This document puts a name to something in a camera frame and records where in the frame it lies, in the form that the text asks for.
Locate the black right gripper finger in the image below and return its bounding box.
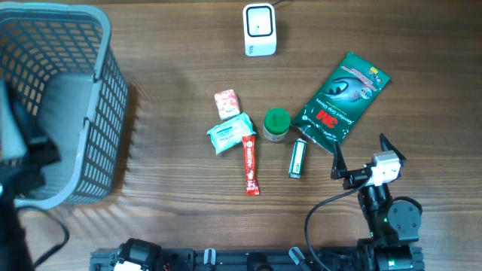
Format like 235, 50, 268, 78
380, 133, 407, 162
331, 142, 347, 179

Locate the green white gum pack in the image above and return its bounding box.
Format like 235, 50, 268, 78
288, 139, 307, 178

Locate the green glove package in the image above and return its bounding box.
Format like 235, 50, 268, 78
291, 52, 391, 153

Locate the green lidded small jar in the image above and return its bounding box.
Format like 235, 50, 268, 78
263, 108, 291, 142

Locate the red coffee stick sachet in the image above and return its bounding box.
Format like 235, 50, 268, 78
243, 135, 260, 196

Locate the teal wet wipes pack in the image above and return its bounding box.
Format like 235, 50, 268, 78
206, 113, 255, 154

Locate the orange candy pack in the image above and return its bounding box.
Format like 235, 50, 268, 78
214, 90, 240, 120

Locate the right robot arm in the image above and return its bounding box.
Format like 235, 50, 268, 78
331, 134, 425, 270

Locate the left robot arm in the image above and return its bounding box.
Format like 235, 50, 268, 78
1, 79, 59, 270

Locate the white barcode scanner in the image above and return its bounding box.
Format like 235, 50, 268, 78
243, 3, 277, 57

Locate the grey plastic mesh basket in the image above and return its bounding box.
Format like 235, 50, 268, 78
1, 2, 128, 209

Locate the black right camera cable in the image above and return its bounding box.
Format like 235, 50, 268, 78
304, 176, 372, 271

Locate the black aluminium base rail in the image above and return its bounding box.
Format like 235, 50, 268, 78
89, 237, 426, 271

